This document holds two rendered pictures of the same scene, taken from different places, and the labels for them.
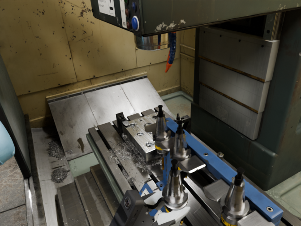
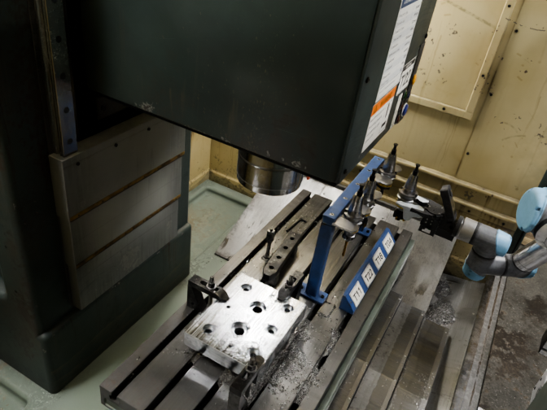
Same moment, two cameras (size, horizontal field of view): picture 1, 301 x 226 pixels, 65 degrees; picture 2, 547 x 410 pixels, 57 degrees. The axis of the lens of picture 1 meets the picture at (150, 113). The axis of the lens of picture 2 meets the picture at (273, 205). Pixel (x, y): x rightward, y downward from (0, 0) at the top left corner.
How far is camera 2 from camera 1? 184 cm
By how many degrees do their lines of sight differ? 100
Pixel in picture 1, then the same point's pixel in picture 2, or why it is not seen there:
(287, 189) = not seen: hidden behind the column
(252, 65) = (168, 146)
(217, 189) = (382, 178)
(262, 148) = (180, 233)
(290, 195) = not seen: hidden behind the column
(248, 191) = (374, 165)
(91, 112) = not seen: outside the picture
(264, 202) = (375, 160)
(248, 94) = (166, 188)
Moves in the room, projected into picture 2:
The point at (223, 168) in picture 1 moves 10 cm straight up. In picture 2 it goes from (364, 175) to (371, 149)
